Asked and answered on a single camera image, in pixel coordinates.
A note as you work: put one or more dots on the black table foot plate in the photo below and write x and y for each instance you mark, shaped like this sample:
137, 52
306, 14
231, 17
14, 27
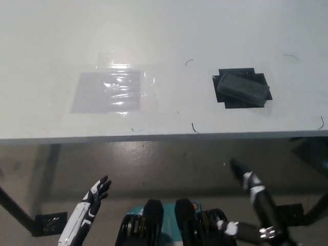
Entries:
50, 223
292, 214

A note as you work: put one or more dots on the black table corner bracket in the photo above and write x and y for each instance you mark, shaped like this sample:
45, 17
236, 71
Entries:
311, 153

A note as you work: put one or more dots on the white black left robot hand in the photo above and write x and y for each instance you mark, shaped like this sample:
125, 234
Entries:
79, 220

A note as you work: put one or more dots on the grey rectangular sheet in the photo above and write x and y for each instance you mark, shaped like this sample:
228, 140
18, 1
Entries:
87, 94

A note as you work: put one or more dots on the black tape marked spot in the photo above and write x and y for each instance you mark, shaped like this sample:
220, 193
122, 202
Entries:
233, 71

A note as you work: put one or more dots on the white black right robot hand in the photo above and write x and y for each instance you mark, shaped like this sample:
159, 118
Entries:
265, 207

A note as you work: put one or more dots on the clear plastic tape film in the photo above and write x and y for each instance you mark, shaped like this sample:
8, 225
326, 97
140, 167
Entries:
148, 84

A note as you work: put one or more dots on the dark grey whiteboard eraser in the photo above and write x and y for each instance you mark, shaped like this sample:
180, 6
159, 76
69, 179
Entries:
243, 89

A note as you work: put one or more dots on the black diagonal table leg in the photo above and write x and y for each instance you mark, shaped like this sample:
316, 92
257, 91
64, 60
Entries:
18, 210
317, 208

